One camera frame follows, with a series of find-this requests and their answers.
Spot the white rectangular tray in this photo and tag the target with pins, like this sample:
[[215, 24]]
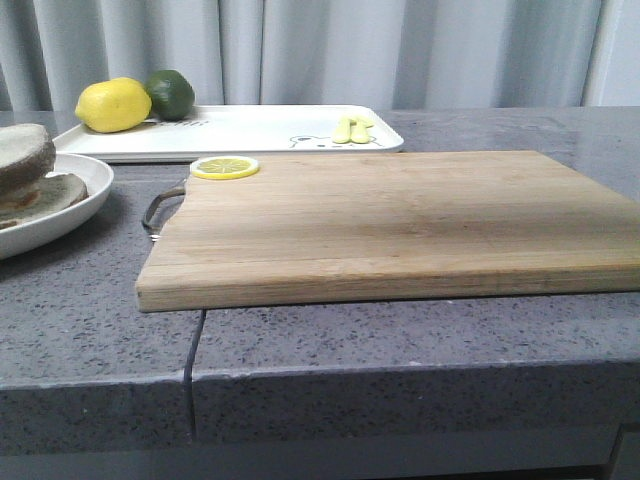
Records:
[[233, 129]]

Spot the bottom bread slice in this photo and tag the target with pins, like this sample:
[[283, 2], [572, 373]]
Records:
[[57, 193]]

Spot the wooden cutting board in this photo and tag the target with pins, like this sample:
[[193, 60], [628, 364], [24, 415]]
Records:
[[382, 226]]

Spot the light green plastic fork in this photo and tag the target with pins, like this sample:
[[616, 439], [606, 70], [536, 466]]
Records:
[[346, 130]]

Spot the light green plastic spoon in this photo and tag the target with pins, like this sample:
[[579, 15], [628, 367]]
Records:
[[359, 129]]

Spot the yellow lemon slice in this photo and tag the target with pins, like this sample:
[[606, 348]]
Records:
[[226, 167]]

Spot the grey curtain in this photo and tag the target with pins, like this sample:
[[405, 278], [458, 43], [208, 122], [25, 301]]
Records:
[[382, 54]]

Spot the green lime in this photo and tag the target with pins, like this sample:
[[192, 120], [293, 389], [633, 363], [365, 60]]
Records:
[[171, 94]]

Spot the metal cutting board handle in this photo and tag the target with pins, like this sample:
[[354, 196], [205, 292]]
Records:
[[153, 231]]

